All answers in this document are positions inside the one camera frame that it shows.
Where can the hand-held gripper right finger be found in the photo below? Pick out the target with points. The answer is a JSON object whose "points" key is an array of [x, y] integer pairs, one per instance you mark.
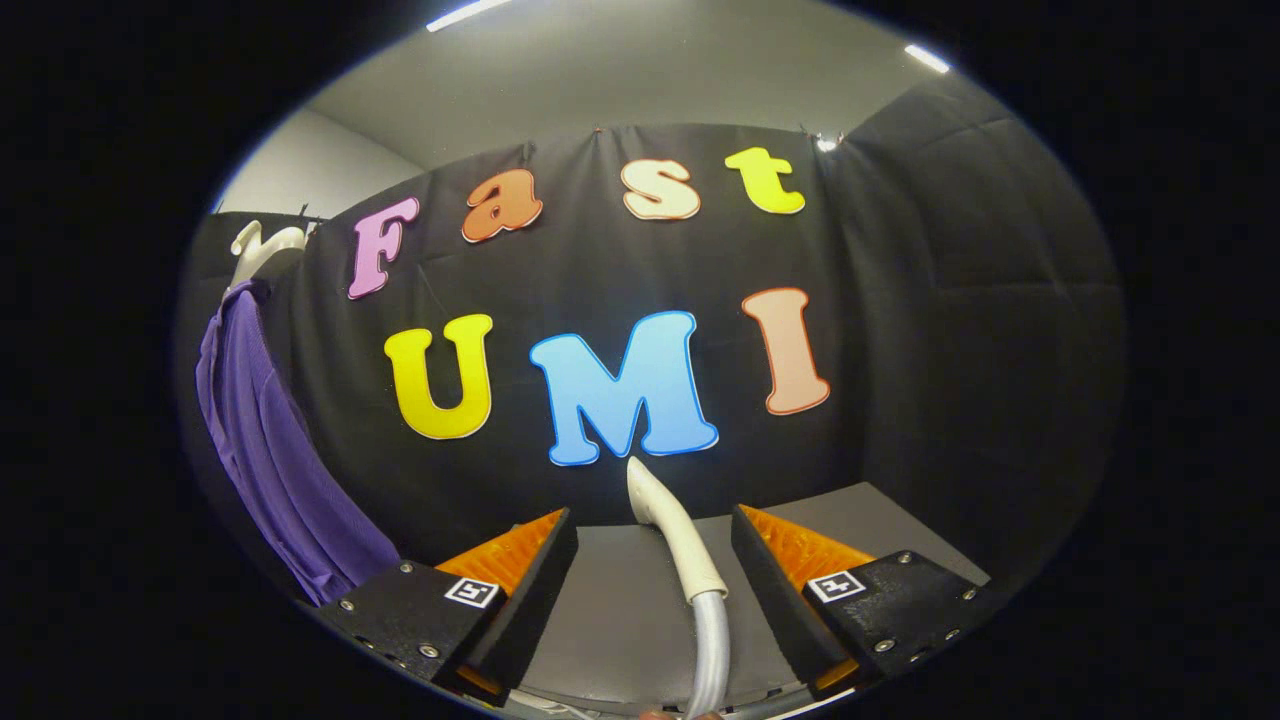
{"points": [[780, 600]]}

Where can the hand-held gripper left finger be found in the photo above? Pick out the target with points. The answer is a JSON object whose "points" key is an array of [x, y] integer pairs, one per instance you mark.
{"points": [[535, 600]]}

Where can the white clothes hanger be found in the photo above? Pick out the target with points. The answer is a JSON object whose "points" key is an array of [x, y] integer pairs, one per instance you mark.
{"points": [[262, 255]]}

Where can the grey cabinet with dark top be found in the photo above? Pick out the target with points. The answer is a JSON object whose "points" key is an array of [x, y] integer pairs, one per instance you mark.
{"points": [[620, 620]]}

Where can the white garment steamer head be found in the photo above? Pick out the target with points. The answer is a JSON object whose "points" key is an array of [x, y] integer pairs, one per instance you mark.
{"points": [[680, 540]]}

